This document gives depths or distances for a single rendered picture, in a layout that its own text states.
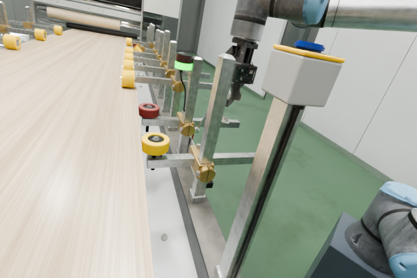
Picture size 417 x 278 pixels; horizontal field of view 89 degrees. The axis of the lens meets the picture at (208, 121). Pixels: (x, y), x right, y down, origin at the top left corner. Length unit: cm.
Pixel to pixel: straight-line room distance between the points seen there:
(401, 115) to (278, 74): 288
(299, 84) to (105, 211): 38
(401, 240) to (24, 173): 90
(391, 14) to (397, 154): 255
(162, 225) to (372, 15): 85
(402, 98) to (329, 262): 243
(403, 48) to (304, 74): 301
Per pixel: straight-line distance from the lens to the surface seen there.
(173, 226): 78
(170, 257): 72
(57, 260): 40
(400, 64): 326
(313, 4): 60
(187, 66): 77
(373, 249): 101
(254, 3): 63
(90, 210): 45
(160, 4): 330
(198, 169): 65
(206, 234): 68
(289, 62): 31
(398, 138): 318
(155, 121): 88
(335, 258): 102
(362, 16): 74
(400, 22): 76
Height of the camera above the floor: 122
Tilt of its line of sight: 23 degrees down
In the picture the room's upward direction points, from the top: 12 degrees clockwise
